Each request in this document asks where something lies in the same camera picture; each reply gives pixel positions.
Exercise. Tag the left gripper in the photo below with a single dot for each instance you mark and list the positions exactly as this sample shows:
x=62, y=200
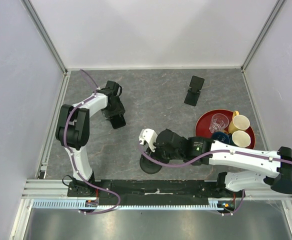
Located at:
x=119, y=110

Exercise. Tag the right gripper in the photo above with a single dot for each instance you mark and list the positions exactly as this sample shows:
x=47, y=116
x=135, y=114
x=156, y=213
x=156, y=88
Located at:
x=155, y=155

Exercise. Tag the black phone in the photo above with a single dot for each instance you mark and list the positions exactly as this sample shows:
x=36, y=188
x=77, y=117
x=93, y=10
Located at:
x=117, y=121

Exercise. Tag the round base phone stand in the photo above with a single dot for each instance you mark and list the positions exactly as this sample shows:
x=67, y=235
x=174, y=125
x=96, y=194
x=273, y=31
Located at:
x=148, y=166

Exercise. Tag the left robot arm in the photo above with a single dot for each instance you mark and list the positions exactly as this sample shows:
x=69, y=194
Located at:
x=73, y=133

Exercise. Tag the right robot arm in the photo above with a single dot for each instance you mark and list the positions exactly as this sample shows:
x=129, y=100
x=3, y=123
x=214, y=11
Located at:
x=261, y=168

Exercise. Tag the black folding phone stand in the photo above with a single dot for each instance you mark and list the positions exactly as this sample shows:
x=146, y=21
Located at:
x=194, y=91

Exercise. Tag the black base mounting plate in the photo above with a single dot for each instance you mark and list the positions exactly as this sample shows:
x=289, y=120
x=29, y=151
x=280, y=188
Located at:
x=190, y=188

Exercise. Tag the red round tray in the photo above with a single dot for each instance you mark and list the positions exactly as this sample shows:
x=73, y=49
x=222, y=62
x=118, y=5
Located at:
x=203, y=123

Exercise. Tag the blue mug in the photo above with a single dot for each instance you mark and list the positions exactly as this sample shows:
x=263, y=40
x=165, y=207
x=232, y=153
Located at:
x=221, y=137

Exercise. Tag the clear glass cup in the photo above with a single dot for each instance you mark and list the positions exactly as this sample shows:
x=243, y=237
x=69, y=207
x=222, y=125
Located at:
x=218, y=123

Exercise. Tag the green mug cream inside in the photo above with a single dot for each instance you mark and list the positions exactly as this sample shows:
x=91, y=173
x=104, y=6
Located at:
x=241, y=139

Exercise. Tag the yellow mug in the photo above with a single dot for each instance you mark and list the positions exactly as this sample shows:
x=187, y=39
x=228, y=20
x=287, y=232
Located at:
x=238, y=122

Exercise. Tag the slotted cable duct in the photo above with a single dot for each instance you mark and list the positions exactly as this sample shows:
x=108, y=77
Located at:
x=76, y=204

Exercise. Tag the aluminium frame post right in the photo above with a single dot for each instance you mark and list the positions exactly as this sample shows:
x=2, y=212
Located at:
x=279, y=4

